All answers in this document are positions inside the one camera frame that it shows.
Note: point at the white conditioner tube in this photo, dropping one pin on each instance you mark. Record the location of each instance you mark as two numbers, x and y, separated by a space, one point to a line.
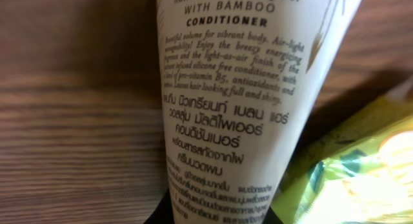
239 79

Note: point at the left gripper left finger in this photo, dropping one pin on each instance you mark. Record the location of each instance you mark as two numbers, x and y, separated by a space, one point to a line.
163 214

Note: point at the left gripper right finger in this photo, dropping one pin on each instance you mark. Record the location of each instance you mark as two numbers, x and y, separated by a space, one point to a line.
271 218

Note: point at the green juice carton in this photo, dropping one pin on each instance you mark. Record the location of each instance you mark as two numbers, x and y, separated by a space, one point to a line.
361 172

